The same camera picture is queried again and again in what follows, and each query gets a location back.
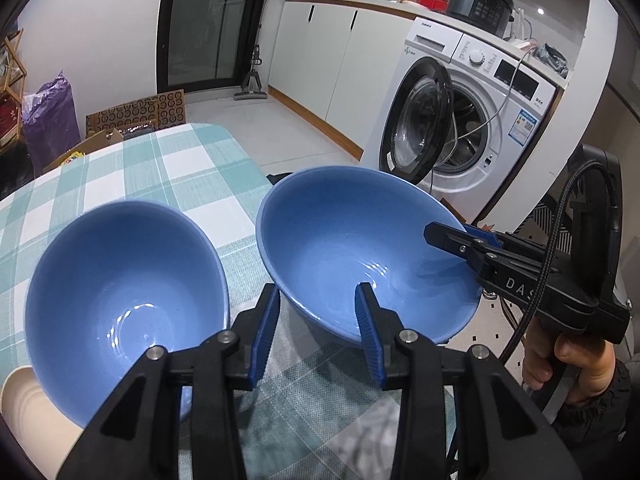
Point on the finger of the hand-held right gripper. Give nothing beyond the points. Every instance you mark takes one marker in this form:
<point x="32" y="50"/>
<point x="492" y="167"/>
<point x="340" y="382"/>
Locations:
<point x="450" y="240"/>
<point x="482" y="234"/>

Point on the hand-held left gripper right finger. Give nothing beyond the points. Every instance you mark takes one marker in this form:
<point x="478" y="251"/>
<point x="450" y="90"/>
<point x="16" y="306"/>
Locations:
<point x="370" y="345"/>

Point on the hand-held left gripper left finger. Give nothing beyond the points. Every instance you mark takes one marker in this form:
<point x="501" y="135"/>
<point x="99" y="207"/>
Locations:
<point x="262" y="345"/>

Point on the blue bowl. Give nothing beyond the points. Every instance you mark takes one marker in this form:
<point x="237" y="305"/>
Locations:
<point x="325" y="240"/>
<point x="110" y="280"/>

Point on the cream ribbed plate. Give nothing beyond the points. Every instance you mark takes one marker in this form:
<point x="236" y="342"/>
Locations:
<point x="35" y="425"/>

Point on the person's right forearm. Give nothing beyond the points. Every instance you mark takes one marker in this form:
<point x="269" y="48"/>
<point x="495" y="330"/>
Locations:
<point x="595" y="420"/>

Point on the person's right hand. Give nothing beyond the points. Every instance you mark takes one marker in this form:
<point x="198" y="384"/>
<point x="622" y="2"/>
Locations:
<point x="585" y="360"/>

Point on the white washing machine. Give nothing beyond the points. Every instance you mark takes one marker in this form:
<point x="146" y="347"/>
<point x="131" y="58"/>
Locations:
<point x="500" y="125"/>

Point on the grey cloth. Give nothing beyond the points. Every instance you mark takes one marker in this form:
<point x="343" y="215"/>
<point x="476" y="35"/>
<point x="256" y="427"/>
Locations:
<point x="550" y="60"/>

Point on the teal checked tablecloth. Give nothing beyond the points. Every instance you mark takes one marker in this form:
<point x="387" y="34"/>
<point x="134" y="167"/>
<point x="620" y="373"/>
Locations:
<point x="150" y="170"/>

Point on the white kitchen cabinets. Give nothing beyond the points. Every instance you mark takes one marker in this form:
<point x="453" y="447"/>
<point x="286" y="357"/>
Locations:
<point x="325" y="60"/>

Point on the black pressure cooker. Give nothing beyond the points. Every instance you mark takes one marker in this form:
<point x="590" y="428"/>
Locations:
<point x="477" y="5"/>

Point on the red box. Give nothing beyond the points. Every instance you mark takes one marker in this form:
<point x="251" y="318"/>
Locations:
<point x="434" y="2"/>

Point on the stick mop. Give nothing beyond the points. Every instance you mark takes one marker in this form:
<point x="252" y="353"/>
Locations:
<point x="252" y="82"/>

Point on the circle patterned cardboard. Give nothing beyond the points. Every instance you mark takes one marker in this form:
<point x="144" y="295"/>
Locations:
<point x="145" y="112"/>

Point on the open cardboard box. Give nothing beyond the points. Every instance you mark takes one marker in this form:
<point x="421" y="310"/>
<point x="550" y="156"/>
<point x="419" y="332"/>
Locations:
<point x="75" y="152"/>

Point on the purple plastic bag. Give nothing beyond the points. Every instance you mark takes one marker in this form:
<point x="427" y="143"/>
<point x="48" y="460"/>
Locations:
<point x="50" y="120"/>

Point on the black framed glass door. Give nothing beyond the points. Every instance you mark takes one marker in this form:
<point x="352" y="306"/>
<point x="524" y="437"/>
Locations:
<point x="210" y="20"/>

